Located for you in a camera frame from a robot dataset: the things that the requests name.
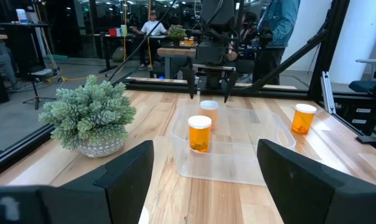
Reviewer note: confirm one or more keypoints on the black table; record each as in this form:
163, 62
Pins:
107, 53

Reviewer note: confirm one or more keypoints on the orange pill bottle white cap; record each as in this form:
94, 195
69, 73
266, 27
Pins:
209, 107
303, 121
200, 137

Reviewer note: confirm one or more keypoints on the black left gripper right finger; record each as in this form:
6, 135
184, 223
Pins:
294, 186

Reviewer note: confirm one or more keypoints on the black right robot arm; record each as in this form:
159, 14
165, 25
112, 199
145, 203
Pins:
217, 12

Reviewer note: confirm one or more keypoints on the black equipment box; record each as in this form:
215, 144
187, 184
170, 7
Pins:
350, 115

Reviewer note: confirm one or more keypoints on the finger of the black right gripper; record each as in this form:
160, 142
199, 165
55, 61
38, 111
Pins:
231, 82
189, 79

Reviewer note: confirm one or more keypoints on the clear plastic basket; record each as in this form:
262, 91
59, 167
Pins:
237, 155

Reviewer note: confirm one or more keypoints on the green cup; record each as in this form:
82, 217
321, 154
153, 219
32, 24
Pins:
124, 30

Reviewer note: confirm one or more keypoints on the black aluminium table frame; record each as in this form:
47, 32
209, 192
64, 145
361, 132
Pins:
329, 46

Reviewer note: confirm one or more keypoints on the black tripod stand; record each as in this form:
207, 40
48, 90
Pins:
35, 90

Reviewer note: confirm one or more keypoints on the wooden desk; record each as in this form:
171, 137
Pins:
175, 52

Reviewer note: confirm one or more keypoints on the green succulent in white pot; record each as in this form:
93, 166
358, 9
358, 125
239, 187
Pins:
88, 115

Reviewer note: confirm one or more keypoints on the silver aluminium bar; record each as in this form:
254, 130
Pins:
328, 93

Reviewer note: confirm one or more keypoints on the black flat frame bracket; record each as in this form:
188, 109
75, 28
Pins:
371, 140

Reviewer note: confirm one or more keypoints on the person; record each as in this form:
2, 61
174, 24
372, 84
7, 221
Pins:
152, 28
279, 18
1, 59

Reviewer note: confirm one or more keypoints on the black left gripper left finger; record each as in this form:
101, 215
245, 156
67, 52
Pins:
129, 186

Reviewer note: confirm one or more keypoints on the red container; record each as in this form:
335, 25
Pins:
112, 32

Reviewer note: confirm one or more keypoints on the office chair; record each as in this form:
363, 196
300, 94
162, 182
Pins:
362, 85

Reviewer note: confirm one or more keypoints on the small potted green plant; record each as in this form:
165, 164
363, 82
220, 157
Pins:
176, 32

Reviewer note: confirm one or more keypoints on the black shelf cabinet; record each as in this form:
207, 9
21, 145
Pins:
23, 46

